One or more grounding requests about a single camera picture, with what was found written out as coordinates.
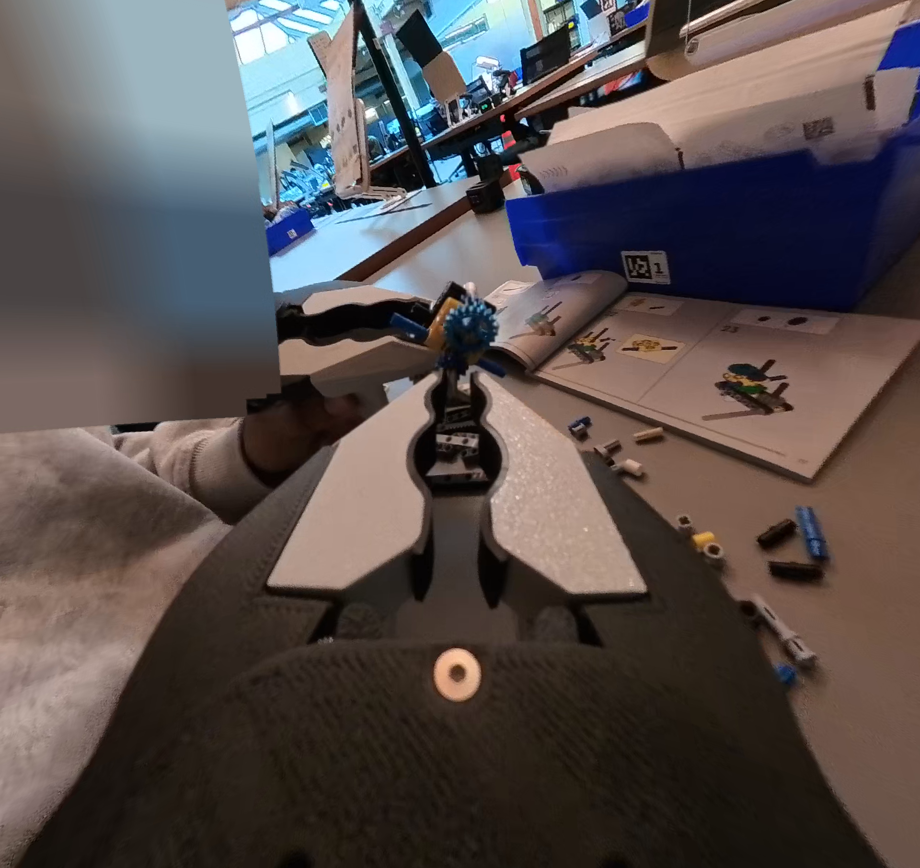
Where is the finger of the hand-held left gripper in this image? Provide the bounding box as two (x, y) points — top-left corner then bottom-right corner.
(276, 332), (436, 400)
(296, 284), (438, 343)

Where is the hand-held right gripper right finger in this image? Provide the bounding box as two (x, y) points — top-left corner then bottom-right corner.
(469, 370), (649, 609)

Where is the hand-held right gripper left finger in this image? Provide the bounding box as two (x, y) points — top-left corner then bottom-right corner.
(266, 370), (443, 603)

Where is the multicolour lego gear assembly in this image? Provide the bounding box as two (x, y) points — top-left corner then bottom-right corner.
(390, 280), (507, 489)

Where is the person's left forearm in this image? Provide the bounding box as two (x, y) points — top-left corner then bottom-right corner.
(108, 415), (253, 524)

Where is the lego instruction booklet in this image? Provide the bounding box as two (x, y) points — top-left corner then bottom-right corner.
(485, 270), (920, 482)

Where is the long blue lego pin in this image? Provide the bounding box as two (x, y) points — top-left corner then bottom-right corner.
(795, 504), (830, 562)

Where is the person's left hand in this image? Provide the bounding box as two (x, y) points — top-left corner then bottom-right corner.
(241, 392), (368, 489)

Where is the grey wood-edged table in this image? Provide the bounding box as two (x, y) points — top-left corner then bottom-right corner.
(269, 181), (522, 295)

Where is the small blue crate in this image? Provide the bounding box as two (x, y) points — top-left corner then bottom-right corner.
(264, 208), (316, 256)

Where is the small black box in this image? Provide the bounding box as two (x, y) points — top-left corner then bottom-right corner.
(465, 175), (508, 216)

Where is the plywood board stand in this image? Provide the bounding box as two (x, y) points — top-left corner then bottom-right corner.
(308, 9), (425, 209)

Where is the black metal pole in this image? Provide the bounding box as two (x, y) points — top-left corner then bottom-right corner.
(327, 0), (437, 189)

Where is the grey white connector piece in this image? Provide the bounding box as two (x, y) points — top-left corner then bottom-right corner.
(739, 592), (819, 669)

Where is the black cardboard panel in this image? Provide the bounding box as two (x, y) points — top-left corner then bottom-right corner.
(394, 9), (468, 103)

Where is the person in grey hoodie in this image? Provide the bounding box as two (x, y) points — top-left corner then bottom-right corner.
(0, 415), (253, 868)

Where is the black computer monitor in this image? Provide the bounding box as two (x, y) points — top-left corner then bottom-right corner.
(519, 23), (576, 85)

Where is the blue plastic bin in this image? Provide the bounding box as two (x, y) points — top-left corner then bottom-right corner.
(505, 20), (920, 312)

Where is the white paper packaging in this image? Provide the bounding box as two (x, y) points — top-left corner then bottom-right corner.
(517, 1), (914, 197)

